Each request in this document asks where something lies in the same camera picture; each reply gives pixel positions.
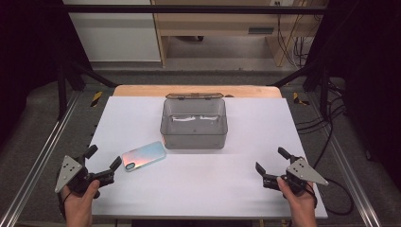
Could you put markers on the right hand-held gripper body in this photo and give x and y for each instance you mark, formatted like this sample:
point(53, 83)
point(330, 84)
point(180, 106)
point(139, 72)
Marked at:
point(302, 173)

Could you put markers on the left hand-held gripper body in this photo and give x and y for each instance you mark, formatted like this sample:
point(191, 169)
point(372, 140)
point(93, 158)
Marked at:
point(75, 176)

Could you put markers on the transparent grey plastic box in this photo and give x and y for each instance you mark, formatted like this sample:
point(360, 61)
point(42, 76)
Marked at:
point(194, 138)

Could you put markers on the person's left hand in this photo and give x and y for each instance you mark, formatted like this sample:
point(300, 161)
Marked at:
point(78, 203)

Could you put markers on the person's right hand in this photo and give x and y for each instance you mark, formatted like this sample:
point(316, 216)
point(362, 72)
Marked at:
point(299, 203)

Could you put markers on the yellow black floor tape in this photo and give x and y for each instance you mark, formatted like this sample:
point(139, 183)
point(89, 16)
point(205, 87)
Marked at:
point(298, 99)
point(96, 98)

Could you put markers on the white table board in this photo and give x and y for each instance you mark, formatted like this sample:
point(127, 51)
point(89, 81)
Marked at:
point(195, 183)

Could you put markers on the wooden table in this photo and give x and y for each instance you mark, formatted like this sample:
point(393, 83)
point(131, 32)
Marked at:
point(142, 90)

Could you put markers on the transparent grey box lid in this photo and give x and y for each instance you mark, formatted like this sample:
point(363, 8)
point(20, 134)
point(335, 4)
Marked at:
point(194, 95)

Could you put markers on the white cabinet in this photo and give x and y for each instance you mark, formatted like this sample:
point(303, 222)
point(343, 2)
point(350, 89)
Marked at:
point(116, 34)

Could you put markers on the dark curtain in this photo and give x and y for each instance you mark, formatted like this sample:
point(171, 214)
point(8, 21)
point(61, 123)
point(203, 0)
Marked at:
point(369, 63)
point(28, 47)

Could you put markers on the wooden desk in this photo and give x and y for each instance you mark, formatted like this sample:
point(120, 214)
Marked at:
point(217, 23)

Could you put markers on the metal floor rail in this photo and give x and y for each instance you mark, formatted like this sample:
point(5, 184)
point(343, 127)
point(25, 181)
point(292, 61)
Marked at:
point(356, 189)
point(41, 154)

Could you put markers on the black frame stand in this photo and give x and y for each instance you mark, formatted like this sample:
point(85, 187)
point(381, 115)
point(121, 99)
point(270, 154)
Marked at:
point(323, 91)
point(62, 91)

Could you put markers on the black horizontal frame bar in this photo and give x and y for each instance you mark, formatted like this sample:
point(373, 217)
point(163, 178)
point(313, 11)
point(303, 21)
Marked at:
point(189, 9)

